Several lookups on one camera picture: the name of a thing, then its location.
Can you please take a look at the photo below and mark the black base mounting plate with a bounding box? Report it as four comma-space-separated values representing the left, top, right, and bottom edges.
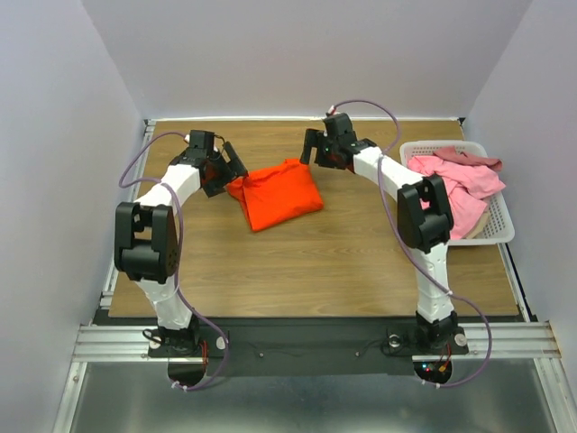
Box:
143, 317, 469, 379

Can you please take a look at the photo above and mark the white plastic laundry basket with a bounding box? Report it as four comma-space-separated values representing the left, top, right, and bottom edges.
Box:
399, 140, 515, 246

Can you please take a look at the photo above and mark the orange t shirt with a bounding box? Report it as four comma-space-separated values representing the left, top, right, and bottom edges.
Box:
226, 159, 325, 232

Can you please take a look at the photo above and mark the purple cable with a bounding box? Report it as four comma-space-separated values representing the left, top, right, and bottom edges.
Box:
118, 133, 231, 392
327, 99, 492, 389

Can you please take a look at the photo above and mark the aluminium frame rail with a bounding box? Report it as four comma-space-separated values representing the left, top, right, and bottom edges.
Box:
52, 117, 157, 433

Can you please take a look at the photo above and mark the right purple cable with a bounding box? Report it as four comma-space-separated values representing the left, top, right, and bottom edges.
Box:
327, 99, 492, 389

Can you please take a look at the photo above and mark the beige garment in basket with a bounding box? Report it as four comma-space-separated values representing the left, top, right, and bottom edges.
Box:
464, 211, 490, 239

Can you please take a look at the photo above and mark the light pink t shirt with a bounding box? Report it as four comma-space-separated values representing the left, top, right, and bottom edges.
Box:
408, 154, 506, 240

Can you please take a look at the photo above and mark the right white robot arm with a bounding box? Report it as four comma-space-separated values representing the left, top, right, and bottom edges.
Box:
300, 113, 458, 352

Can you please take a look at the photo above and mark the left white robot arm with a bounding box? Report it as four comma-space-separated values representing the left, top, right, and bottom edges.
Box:
114, 130, 247, 355

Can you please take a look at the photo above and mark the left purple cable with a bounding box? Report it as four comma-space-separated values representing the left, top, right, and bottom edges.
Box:
118, 133, 231, 392

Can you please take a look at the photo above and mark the dusty rose t shirt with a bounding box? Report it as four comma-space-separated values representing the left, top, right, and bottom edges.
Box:
433, 146, 503, 172

